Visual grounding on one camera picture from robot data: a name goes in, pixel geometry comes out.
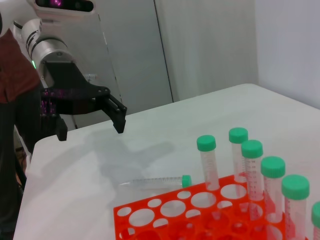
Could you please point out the maroon robot chest cover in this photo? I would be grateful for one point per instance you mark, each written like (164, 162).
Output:
(15, 70)

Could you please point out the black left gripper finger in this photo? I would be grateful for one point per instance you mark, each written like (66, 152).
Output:
(118, 120)
(62, 131)

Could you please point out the orange plastic test tube rack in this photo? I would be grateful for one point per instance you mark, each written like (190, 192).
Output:
(117, 217)

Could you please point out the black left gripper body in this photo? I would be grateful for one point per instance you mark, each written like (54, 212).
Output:
(67, 75)

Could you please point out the black robot torso column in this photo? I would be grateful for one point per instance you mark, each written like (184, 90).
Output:
(10, 150)

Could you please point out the green-capped clear test tube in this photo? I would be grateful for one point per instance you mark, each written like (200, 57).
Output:
(238, 135)
(273, 167)
(252, 150)
(316, 215)
(160, 182)
(295, 187)
(206, 143)

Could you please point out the silver head depth camera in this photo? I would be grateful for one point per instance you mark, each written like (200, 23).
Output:
(65, 3)

